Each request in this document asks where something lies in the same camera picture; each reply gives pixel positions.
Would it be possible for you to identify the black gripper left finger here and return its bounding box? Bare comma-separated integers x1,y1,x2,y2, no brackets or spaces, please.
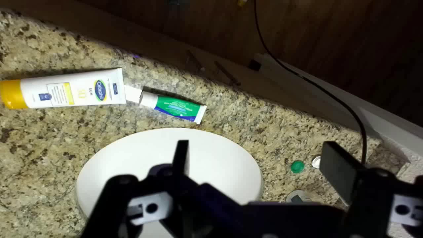
172,140,189,179

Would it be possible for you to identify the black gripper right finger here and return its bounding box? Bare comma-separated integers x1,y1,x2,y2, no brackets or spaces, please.
318,141,365,204

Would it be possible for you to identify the green bottle cap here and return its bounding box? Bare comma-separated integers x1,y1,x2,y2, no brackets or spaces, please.
289,159,305,173

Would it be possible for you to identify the white sink basin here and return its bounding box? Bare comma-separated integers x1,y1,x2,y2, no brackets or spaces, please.
75,128,263,216

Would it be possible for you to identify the white yellow sunscreen tube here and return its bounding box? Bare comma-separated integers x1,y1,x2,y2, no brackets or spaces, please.
0,68,141,109

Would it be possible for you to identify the black cable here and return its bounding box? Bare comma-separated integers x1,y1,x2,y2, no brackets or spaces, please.
251,0,369,166

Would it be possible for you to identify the green white toothpaste tube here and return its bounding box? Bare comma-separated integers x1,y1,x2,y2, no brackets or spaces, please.
140,91,206,124

